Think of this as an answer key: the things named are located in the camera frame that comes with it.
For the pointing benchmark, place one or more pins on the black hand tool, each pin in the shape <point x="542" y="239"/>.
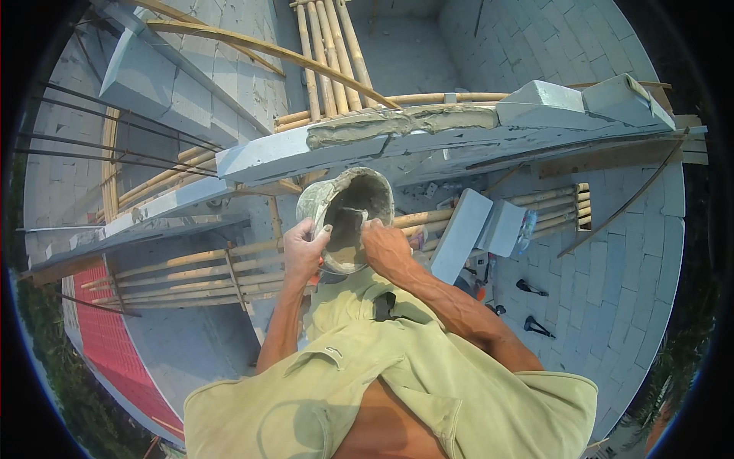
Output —
<point x="538" y="327"/>
<point x="530" y="287"/>

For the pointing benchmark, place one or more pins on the person's body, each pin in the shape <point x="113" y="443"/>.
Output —
<point x="401" y="378"/>

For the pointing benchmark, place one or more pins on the curved bamboo pole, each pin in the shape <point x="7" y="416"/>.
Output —
<point x="269" y="49"/>

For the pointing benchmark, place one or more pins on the upright bamboo pole bundle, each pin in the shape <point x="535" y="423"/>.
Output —
<point x="330" y="57"/>

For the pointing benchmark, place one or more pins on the thin curved wooden stick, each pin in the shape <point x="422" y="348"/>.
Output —
<point x="625" y="203"/>

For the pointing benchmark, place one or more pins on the clear plastic bottle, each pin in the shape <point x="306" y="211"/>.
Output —
<point x="526" y="230"/>

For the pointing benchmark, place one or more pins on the grey block wall course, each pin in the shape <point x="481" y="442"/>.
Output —
<point x="275" y="155"/>

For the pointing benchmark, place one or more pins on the steel trowel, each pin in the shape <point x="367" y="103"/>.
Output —
<point x="351" y="221"/>

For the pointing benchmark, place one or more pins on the person's right hand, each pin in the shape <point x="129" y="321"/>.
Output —
<point x="387" y="249"/>

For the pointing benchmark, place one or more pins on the grey concrete block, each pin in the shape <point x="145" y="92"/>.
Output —
<point x="542" y="106"/>
<point x="622" y="97"/>

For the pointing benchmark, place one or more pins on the grey mortar bed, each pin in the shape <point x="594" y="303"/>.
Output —
<point x="401" y="123"/>

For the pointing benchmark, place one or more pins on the steel rebar rods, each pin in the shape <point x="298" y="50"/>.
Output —
<point x="114" y="132"/>

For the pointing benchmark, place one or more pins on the person's right fingers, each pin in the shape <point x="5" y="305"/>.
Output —
<point x="371" y="228"/>

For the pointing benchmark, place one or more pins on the grey mortar bucket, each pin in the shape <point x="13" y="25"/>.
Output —
<point x="318" y="198"/>

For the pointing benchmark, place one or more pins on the person's left hand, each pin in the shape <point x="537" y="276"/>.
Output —
<point x="301" y="255"/>

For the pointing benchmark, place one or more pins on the bamboo scaffold platform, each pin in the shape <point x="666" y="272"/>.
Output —
<point x="189" y="275"/>

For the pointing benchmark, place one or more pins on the red tiled roof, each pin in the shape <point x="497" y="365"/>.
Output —
<point x="114" y="344"/>

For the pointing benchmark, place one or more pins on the horizontal bamboo rail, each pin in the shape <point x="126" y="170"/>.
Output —
<point x="413" y="98"/>

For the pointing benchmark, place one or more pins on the short white concrete block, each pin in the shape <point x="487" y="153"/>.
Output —
<point x="502" y="228"/>

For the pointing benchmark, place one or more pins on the grey concrete beam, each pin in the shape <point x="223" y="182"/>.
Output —
<point x="149" y="86"/>

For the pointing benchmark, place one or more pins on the long white concrete block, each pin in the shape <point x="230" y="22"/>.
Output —
<point x="461" y="235"/>

